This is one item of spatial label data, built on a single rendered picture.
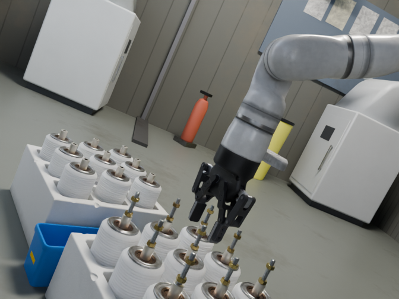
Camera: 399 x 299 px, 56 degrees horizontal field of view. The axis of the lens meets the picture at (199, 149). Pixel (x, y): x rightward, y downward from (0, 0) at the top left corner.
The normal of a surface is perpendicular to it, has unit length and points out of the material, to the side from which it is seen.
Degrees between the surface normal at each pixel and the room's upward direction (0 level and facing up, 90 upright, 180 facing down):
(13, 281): 0
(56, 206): 90
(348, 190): 90
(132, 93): 90
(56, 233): 88
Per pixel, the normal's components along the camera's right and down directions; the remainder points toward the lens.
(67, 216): 0.54, 0.39
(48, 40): 0.08, 0.22
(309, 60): 0.33, 0.25
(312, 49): 0.33, 0.04
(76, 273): -0.73, -0.22
